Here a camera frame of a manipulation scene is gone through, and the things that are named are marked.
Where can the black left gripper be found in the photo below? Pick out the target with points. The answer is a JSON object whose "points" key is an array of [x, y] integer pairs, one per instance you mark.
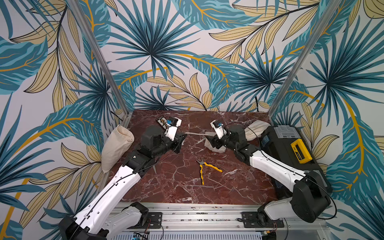
{"points": [[178, 140]]}

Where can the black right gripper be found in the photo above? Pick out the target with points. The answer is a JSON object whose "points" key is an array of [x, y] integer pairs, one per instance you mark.
{"points": [[215, 141]]}

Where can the cream cloth soil bag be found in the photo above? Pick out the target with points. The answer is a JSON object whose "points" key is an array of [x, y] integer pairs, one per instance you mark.
{"points": [[207, 143]]}

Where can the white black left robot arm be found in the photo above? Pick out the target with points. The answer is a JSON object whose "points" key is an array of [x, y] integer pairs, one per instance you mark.
{"points": [[94, 222]]}

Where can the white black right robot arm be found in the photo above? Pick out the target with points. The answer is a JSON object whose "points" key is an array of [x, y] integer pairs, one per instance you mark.
{"points": [[310, 197]]}

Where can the cream cloth bag back right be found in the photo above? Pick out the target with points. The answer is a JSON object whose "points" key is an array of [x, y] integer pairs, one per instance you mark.
{"points": [[256, 129]]}

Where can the black charger board with leads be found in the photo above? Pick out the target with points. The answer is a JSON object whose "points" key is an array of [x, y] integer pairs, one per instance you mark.
{"points": [[163, 122]]}

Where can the black yellow toolbox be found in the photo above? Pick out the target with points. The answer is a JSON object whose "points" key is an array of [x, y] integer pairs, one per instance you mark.
{"points": [[276, 141]]}

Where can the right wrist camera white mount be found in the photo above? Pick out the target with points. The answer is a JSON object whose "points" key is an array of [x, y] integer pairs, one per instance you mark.
{"points": [[219, 128]]}

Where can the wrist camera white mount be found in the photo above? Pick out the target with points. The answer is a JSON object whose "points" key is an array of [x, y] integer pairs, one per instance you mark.
{"points": [[219, 128], [173, 123]]}

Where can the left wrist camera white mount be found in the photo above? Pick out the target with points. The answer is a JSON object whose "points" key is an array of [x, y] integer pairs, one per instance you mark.
{"points": [[173, 123]]}

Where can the cream cloth bag left wall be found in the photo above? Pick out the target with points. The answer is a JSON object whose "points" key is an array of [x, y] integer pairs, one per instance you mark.
{"points": [[119, 142]]}

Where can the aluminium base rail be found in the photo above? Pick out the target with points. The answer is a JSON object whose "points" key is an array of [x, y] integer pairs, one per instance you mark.
{"points": [[217, 222]]}

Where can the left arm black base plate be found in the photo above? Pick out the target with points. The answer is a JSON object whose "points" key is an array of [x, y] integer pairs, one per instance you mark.
{"points": [[150, 220]]}

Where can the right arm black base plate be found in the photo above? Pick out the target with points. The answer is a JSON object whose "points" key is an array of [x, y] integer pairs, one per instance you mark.
{"points": [[259, 220]]}

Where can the left aluminium frame post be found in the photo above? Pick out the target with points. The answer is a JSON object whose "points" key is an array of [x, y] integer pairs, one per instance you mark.
{"points": [[87, 31]]}

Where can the aluminium frame post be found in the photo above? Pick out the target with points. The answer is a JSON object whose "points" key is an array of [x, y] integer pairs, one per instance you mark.
{"points": [[313, 38], [87, 31]]}

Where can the right aluminium frame post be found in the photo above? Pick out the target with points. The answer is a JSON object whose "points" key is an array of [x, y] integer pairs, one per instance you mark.
{"points": [[313, 38]]}

